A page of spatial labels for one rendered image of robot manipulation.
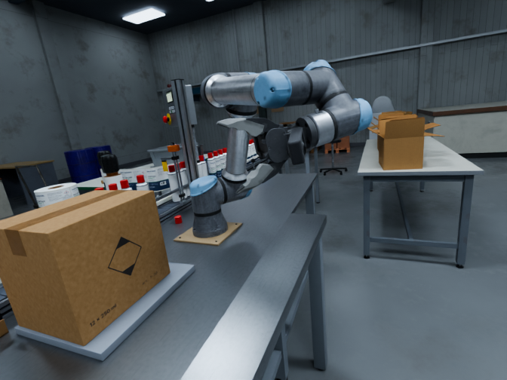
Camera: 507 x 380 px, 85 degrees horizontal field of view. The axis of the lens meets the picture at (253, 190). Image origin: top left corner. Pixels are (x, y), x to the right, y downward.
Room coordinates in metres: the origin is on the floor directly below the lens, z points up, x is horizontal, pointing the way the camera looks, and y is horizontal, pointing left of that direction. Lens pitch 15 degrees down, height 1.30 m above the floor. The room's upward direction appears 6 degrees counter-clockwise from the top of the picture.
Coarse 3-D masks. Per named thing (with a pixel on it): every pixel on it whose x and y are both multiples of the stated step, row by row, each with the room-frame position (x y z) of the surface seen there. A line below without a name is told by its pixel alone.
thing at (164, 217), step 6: (186, 204) 1.48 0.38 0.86; (168, 210) 1.34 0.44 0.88; (174, 210) 1.39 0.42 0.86; (180, 210) 1.43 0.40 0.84; (162, 216) 1.29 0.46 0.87; (168, 216) 1.33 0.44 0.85; (174, 216) 1.37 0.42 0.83; (162, 222) 1.28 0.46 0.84; (6, 300) 0.68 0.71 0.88; (0, 306) 0.66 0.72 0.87; (6, 306) 0.68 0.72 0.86; (0, 312) 0.66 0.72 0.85; (6, 312) 0.68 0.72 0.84; (12, 312) 0.68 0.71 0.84; (0, 318) 0.66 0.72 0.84
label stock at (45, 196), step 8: (64, 184) 1.61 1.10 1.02; (72, 184) 1.58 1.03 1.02; (40, 192) 1.44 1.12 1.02; (48, 192) 1.44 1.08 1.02; (56, 192) 1.46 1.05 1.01; (64, 192) 1.48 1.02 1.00; (72, 192) 1.52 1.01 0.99; (40, 200) 1.45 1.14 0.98; (48, 200) 1.44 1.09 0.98; (56, 200) 1.45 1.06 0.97
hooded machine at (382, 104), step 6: (384, 96) 7.96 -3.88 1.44; (378, 102) 7.98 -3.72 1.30; (384, 102) 7.91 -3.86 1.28; (390, 102) 7.85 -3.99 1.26; (372, 108) 8.06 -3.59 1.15; (378, 108) 7.98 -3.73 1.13; (384, 108) 7.91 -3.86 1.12; (390, 108) 7.84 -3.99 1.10; (378, 114) 7.95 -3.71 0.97; (372, 120) 8.02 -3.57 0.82; (372, 138) 8.02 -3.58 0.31
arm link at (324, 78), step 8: (312, 64) 0.70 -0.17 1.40; (320, 64) 0.70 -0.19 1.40; (328, 64) 0.71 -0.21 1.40; (312, 72) 0.66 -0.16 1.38; (320, 72) 0.67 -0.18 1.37; (328, 72) 0.68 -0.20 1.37; (312, 80) 0.64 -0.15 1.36; (320, 80) 0.65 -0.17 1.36; (328, 80) 0.67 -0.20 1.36; (336, 80) 0.68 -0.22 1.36; (312, 88) 0.64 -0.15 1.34; (320, 88) 0.65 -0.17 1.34; (328, 88) 0.66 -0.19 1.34; (336, 88) 0.66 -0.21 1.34; (344, 88) 0.67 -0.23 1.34; (312, 96) 0.65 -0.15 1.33; (320, 96) 0.66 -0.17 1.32; (328, 96) 0.66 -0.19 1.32; (320, 104) 0.67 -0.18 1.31
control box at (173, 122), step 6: (186, 90) 1.45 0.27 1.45; (186, 96) 1.44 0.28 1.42; (192, 96) 1.46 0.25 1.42; (192, 102) 1.46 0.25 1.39; (168, 108) 1.50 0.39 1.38; (192, 108) 1.45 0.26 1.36; (168, 114) 1.51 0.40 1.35; (174, 114) 1.43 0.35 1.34; (192, 114) 1.45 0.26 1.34; (174, 120) 1.45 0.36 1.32; (192, 120) 1.45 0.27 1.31; (174, 126) 1.48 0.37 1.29
